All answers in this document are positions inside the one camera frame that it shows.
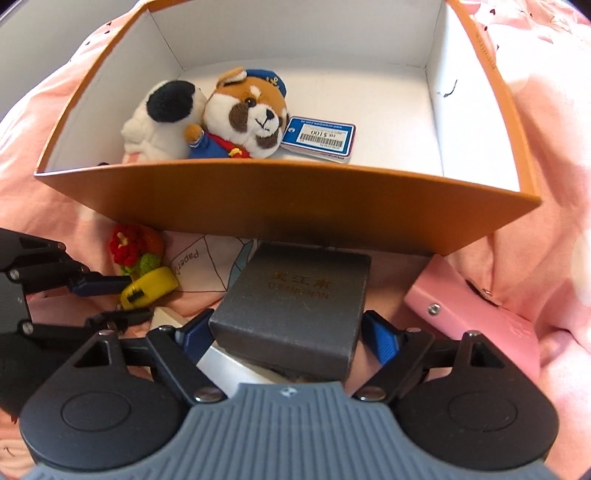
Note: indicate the red panda plush toy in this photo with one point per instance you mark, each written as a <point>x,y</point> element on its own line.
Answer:
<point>249,115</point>

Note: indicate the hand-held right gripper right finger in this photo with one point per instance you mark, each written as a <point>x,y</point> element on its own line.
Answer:
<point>381,341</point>

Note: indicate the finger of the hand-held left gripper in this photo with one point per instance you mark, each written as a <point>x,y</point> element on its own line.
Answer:
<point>99,285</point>
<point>129,317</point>

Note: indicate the red green crochet toy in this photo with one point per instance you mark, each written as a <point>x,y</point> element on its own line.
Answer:
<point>127,249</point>

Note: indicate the yellow round tape measure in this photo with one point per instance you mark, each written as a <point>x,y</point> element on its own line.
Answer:
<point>150,286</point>

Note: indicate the blue and white tag card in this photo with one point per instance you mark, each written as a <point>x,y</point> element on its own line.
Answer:
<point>318,136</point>

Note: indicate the white box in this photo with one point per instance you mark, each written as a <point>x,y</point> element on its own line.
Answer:
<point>231,364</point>

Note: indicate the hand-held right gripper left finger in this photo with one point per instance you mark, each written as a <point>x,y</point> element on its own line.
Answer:
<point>199,333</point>

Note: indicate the dark grey square box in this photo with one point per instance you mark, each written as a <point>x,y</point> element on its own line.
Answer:
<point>295,300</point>

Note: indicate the orange cardboard box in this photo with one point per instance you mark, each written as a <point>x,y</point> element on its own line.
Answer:
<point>277,203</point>

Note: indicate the black and white plush toy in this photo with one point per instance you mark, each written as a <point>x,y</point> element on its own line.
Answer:
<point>171,99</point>

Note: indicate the pink pouch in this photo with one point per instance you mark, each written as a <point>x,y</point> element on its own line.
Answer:
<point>461,300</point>

